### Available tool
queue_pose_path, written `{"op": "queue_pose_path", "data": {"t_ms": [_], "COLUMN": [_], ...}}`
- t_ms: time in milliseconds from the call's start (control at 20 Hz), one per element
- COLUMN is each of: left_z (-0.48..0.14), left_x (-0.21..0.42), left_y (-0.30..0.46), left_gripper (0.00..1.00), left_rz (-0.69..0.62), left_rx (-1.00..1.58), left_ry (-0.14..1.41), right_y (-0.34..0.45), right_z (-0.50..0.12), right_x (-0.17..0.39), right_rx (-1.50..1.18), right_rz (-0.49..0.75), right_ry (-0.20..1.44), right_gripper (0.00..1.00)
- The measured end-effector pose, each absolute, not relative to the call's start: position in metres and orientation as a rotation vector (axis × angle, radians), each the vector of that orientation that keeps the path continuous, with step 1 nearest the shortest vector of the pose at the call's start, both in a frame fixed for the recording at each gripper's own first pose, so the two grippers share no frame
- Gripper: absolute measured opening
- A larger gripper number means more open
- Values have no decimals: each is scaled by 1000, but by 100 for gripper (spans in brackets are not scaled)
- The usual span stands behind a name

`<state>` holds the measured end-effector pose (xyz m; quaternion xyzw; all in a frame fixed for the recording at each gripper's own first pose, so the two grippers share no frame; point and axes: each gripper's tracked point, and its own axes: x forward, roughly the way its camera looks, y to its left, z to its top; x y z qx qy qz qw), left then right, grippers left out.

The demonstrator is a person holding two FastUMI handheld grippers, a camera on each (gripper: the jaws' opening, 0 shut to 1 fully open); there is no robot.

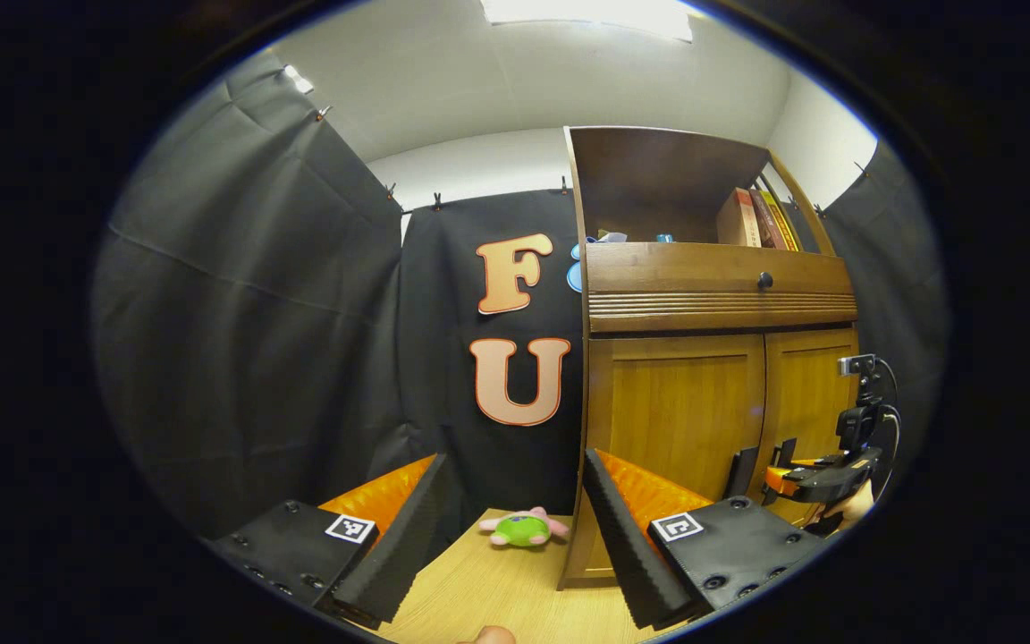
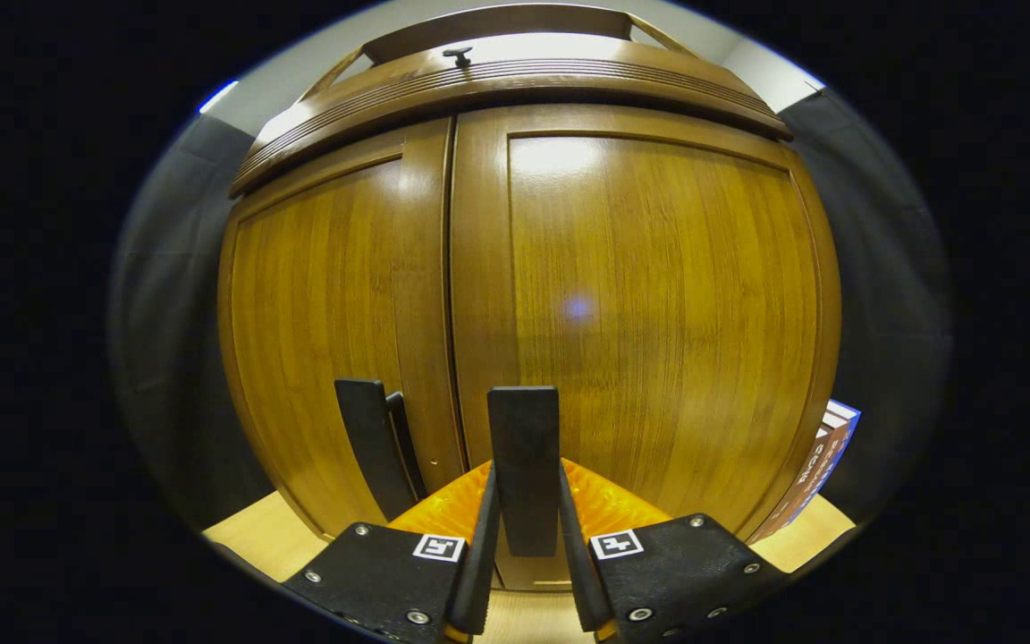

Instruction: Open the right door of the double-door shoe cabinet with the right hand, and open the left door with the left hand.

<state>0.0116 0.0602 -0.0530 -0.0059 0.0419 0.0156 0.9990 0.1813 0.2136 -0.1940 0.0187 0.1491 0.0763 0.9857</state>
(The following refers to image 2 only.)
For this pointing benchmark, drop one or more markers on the brown book with white top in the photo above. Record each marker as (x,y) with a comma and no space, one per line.
(806,483)

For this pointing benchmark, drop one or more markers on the blue book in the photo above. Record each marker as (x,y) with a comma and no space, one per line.
(844,447)

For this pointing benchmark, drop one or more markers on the rectangular ceiling light panel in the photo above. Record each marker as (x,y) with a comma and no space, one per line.
(217,96)

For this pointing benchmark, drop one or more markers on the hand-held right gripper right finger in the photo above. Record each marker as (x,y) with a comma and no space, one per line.
(579,572)

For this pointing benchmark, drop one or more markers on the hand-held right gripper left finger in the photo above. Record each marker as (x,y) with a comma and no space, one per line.
(477,572)

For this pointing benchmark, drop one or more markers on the black drawer knob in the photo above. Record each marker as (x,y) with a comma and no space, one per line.
(458,56)

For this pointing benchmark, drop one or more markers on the wooden double-door shoe cabinet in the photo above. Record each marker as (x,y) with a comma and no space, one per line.
(515,82)

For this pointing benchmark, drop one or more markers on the wooden cabinet drawer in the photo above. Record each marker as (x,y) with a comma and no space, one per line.
(551,49)

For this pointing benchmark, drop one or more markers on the wooden cabinet door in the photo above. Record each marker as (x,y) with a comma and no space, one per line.
(658,313)
(318,313)

